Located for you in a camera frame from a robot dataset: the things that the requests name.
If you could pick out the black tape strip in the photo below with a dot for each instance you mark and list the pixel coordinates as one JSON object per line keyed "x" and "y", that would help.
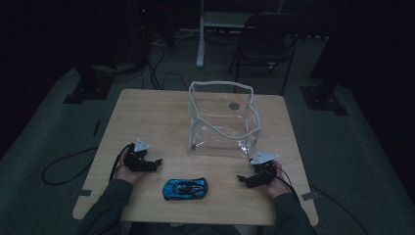
{"x": 96, "y": 128}

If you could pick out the blue toy car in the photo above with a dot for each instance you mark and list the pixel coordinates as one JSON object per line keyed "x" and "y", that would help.
{"x": 185, "y": 188}

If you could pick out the black folding chair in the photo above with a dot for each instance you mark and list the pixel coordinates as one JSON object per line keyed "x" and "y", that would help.
{"x": 266, "y": 42}

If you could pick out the black stand base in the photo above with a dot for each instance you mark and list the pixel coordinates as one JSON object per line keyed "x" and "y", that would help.
{"x": 88, "y": 88}
{"x": 323, "y": 98}

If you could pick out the white desk frame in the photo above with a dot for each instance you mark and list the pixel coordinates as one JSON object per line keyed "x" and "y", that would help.
{"x": 201, "y": 39}

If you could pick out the person's left hand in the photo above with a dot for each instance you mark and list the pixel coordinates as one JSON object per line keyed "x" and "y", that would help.
{"x": 125, "y": 175}

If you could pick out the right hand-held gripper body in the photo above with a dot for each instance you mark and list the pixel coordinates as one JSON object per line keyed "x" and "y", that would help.
{"x": 262, "y": 167}

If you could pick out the small grey round disc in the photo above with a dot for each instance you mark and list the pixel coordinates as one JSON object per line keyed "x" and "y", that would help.
{"x": 234, "y": 105}

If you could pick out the grey tape piece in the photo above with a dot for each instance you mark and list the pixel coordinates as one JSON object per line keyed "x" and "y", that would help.
{"x": 85, "y": 192}
{"x": 310, "y": 196}

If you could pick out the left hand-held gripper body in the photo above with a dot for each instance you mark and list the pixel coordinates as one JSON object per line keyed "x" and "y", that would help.
{"x": 135, "y": 160}

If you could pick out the person's right hand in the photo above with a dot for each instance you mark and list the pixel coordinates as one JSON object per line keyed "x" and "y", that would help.
{"x": 279, "y": 188}

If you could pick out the transparent plastic bag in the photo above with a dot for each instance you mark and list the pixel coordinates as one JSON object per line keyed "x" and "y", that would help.
{"x": 223, "y": 130}

